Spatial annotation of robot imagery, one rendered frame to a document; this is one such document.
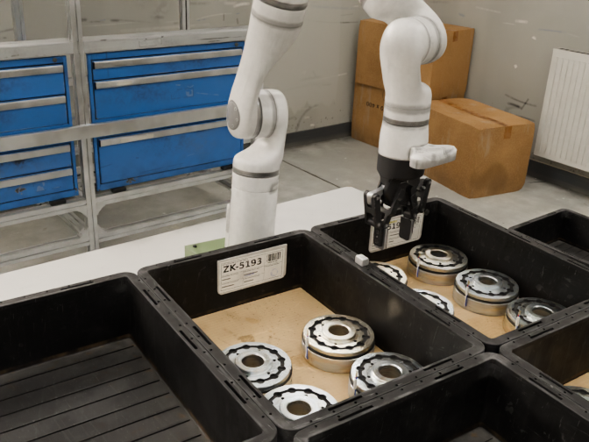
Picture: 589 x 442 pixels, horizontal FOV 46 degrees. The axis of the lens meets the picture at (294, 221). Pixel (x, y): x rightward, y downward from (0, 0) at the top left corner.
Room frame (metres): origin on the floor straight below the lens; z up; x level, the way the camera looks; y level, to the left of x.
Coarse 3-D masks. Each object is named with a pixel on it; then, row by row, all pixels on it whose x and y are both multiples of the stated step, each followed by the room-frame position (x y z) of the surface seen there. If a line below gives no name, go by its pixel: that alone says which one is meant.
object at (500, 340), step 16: (400, 208) 1.14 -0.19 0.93; (336, 224) 1.06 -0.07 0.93; (496, 224) 1.09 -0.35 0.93; (336, 240) 0.99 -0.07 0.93; (528, 240) 1.03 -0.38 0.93; (352, 256) 0.94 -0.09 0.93; (560, 256) 0.98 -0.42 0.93; (384, 272) 0.90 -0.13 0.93; (400, 288) 0.85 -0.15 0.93; (432, 304) 0.81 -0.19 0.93; (576, 304) 0.83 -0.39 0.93; (544, 320) 0.78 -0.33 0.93; (480, 336) 0.74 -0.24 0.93; (512, 336) 0.74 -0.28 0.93; (496, 352) 0.72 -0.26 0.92
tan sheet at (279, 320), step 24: (216, 312) 0.92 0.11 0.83; (240, 312) 0.93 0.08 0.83; (264, 312) 0.93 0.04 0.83; (288, 312) 0.93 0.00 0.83; (312, 312) 0.94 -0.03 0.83; (216, 336) 0.86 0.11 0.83; (240, 336) 0.86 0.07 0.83; (264, 336) 0.87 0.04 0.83; (288, 336) 0.87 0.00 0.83; (312, 384) 0.76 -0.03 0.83; (336, 384) 0.76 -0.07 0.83
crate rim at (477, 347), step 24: (264, 240) 0.99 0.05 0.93; (312, 240) 1.00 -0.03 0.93; (168, 264) 0.89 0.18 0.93; (384, 288) 0.85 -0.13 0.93; (432, 312) 0.79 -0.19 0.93; (456, 336) 0.74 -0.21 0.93; (216, 360) 0.66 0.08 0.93; (456, 360) 0.68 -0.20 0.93; (240, 384) 0.62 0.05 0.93; (384, 384) 0.63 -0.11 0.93; (264, 408) 0.58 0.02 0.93; (336, 408) 0.59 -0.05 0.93; (288, 432) 0.55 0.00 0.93
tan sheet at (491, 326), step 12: (396, 264) 1.12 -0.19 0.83; (408, 276) 1.07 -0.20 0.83; (420, 288) 1.03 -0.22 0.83; (432, 288) 1.04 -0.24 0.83; (444, 288) 1.04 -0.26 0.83; (456, 312) 0.96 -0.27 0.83; (468, 312) 0.96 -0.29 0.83; (480, 324) 0.92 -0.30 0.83; (492, 324) 0.93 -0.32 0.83; (492, 336) 0.89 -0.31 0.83
